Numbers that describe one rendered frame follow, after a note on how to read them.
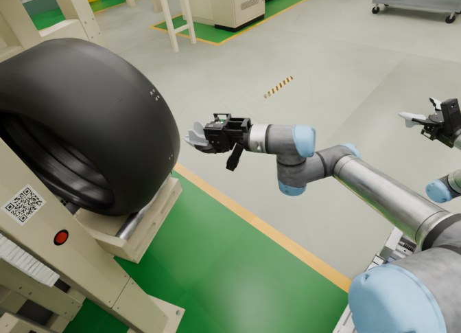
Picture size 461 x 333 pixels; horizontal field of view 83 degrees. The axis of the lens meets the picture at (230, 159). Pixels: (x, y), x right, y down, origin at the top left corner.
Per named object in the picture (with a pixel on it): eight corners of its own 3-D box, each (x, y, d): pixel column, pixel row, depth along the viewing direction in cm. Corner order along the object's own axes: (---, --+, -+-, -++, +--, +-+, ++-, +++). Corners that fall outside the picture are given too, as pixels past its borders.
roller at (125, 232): (109, 238, 89) (116, 245, 92) (119, 241, 88) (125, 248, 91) (161, 167, 112) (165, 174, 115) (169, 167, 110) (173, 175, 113)
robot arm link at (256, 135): (274, 141, 71) (266, 161, 65) (257, 139, 72) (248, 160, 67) (270, 117, 66) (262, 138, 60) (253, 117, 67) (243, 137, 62)
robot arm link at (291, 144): (311, 167, 61) (312, 135, 56) (266, 163, 65) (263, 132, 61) (315, 149, 67) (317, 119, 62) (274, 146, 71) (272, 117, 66)
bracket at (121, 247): (132, 261, 90) (121, 247, 83) (49, 231, 102) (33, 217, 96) (138, 252, 92) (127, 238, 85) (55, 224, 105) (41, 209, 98)
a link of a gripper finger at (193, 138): (178, 124, 73) (208, 125, 70) (185, 141, 77) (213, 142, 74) (173, 131, 71) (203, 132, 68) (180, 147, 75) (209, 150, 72)
